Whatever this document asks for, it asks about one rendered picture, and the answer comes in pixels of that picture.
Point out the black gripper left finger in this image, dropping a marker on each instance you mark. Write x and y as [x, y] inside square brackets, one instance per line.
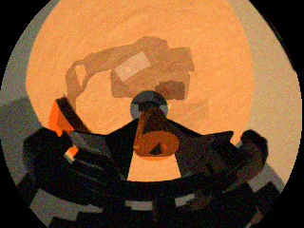
[117, 146]

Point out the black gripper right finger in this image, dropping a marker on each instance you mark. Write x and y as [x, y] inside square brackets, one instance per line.
[193, 146]

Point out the black round pedestal with short shaft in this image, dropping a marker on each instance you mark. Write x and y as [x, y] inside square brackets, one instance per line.
[146, 99]

